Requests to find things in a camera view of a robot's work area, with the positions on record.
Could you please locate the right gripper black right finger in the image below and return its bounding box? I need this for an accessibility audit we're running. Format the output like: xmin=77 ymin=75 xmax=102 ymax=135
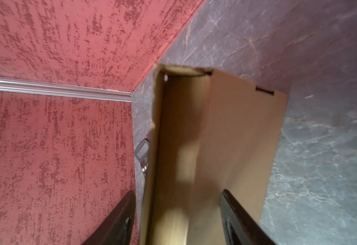
xmin=220 ymin=189 xmax=275 ymax=245

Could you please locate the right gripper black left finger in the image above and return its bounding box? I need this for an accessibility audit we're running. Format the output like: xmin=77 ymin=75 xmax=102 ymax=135
xmin=83 ymin=190 xmax=136 ymax=245

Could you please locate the brown cardboard box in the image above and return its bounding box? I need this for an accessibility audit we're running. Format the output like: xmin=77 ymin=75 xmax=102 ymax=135
xmin=139 ymin=64 xmax=288 ymax=245

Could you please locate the black desk calculator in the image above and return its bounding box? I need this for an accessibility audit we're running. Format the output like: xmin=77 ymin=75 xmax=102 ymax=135
xmin=134 ymin=138 xmax=150 ymax=177

